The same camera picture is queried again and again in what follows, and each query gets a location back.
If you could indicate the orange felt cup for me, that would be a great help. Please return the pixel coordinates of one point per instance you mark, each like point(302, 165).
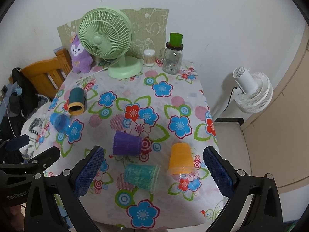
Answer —
point(181, 160)

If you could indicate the white printed t-shirt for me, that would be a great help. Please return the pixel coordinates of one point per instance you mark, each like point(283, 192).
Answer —
point(33, 127)

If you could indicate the wooden chair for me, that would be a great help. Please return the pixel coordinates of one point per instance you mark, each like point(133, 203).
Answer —
point(48, 72)

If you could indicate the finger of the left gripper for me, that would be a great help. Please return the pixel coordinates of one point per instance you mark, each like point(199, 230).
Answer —
point(15, 144)
point(41, 159)

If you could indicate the white floor fan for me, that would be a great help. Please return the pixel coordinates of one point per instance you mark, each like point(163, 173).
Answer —
point(255, 90)

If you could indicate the cotton swab container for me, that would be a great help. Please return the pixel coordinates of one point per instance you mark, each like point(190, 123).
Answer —
point(149, 57)

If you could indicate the green desk fan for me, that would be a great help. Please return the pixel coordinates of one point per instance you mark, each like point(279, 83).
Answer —
point(107, 34)

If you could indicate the blue felt cup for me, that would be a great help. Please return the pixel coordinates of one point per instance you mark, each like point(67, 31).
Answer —
point(61, 122)

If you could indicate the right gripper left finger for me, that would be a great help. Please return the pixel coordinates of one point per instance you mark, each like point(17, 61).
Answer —
point(42, 213)

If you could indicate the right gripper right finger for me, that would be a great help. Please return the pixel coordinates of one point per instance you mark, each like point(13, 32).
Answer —
point(264, 213)

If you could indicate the dark clothes pile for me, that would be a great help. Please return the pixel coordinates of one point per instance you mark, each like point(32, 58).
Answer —
point(20, 105)

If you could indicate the purple plush toy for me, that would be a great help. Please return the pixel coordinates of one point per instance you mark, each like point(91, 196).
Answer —
point(81, 59)

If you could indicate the purple felt cup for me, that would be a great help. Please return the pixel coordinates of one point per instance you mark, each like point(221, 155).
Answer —
point(125, 144)

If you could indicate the dark teal yellow-rim cup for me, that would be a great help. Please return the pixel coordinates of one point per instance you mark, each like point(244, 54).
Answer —
point(76, 101)

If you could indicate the glass jar with handle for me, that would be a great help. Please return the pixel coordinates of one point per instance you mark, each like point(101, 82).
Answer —
point(171, 57)

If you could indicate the floral tablecloth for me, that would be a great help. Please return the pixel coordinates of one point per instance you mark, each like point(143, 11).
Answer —
point(162, 109)

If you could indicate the teal felt cup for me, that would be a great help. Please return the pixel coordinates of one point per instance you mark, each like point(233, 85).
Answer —
point(142, 176)

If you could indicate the cardboard sheet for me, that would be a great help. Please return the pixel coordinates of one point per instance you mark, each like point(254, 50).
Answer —
point(149, 30)

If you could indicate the green cup on jar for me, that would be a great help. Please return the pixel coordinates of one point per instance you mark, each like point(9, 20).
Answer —
point(176, 39)

